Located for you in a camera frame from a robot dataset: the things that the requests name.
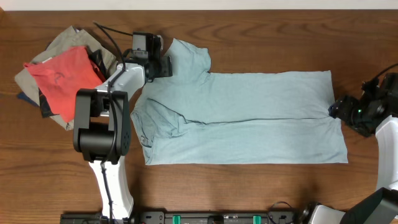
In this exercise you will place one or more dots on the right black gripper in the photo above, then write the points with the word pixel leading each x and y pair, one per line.
pixel 342 108

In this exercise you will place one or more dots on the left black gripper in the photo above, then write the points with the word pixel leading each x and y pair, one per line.
pixel 167 66

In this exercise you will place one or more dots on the light blue t-shirt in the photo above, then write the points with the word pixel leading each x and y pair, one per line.
pixel 199 117

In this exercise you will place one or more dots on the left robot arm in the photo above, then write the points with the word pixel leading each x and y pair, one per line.
pixel 102 129

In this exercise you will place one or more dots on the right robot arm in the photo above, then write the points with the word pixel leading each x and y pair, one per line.
pixel 380 206

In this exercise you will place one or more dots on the dark navy folded garment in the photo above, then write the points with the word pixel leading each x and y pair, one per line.
pixel 96 60

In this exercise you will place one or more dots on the red folded t-shirt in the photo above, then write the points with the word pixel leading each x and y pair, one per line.
pixel 60 77

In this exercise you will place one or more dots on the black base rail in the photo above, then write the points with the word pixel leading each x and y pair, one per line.
pixel 160 217

